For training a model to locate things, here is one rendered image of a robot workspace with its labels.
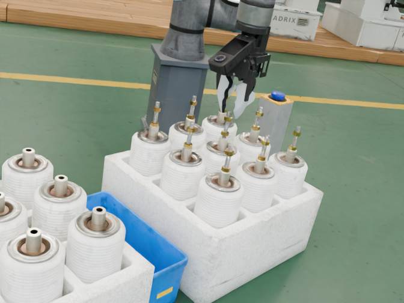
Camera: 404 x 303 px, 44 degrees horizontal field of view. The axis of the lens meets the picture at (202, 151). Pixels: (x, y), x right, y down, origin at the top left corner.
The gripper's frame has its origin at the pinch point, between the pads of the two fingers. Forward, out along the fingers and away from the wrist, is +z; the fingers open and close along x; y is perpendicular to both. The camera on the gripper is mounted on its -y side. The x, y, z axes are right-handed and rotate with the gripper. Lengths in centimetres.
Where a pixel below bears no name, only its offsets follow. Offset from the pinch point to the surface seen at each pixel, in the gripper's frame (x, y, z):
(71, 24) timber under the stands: 173, 91, 33
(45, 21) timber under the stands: 181, 79, 32
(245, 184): -11.9, -5.4, 11.9
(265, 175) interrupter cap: -14.3, -1.8, 9.7
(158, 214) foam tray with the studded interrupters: 0.0, -19.0, 21.3
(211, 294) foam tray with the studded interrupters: -17.5, -18.3, 32.2
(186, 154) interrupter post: 0.6, -11.9, 8.5
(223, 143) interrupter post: -0.7, -0.2, 8.0
